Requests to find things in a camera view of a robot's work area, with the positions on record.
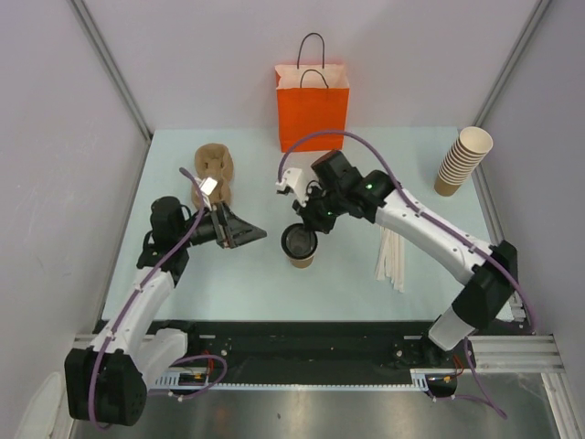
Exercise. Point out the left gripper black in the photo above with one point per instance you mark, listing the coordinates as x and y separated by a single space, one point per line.
227 226

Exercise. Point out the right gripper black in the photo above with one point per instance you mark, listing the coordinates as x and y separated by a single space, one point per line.
310 219

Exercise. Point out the black coffee cup lid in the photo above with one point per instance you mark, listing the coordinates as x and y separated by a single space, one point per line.
298 242

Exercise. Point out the single brown paper cup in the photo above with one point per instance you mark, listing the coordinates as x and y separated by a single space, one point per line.
301 263

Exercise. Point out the orange paper bag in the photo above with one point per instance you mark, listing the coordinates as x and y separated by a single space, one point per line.
310 98

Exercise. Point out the stack of paper cups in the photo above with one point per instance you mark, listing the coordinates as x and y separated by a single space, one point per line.
466 153

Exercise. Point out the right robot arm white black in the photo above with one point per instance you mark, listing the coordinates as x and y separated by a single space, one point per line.
484 271

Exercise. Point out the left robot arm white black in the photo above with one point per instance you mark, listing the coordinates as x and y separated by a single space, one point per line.
108 381

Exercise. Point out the brown pulp cup carrier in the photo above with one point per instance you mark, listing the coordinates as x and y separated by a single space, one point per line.
215 161

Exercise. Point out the bundle of wrapped straws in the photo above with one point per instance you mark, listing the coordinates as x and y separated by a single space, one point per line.
391 259

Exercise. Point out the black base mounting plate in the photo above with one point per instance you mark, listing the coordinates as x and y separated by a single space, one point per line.
318 353

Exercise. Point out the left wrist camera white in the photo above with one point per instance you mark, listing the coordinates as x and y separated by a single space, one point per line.
207 186

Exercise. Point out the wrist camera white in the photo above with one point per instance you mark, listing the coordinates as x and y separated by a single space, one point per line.
207 186
294 181

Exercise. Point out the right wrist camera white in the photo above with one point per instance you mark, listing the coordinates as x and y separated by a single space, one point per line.
294 181

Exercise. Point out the aluminium rail frame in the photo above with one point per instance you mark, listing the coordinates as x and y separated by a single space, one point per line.
524 393

